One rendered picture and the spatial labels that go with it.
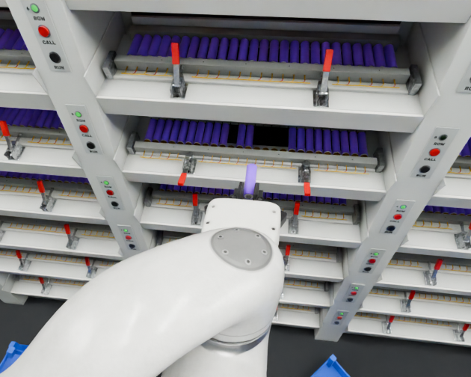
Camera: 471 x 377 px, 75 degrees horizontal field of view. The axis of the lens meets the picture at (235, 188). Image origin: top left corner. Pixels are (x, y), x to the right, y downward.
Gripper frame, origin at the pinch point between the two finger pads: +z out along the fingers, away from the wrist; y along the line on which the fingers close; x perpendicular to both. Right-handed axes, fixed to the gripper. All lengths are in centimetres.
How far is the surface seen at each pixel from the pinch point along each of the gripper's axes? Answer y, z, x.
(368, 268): -33, 27, 38
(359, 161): -22.7, 23.6, 3.6
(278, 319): -11, 39, 82
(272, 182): -3.9, 19.5, 8.3
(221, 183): 7.9, 20.0, 9.8
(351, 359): -41, 35, 96
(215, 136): 10.5, 27.1, 1.0
